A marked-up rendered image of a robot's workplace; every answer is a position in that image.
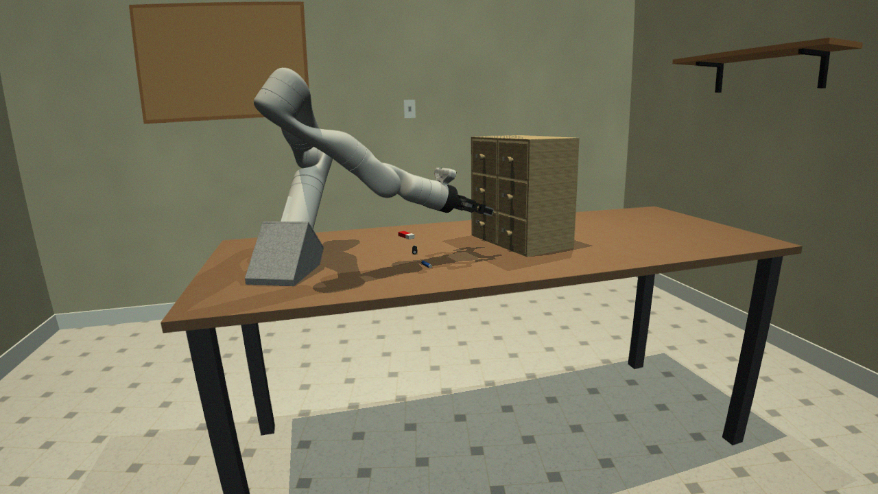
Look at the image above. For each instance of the small wooden chest of drawers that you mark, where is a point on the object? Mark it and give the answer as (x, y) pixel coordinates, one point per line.
(552, 178)

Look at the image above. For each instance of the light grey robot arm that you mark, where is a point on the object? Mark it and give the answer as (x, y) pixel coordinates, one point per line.
(285, 100)

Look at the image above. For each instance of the brown wooden drawer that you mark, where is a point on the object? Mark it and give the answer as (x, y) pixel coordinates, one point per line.
(512, 232)
(516, 199)
(488, 193)
(485, 156)
(516, 164)
(485, 226)

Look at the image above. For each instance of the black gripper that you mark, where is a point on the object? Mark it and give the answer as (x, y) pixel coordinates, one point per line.
(462, 203)

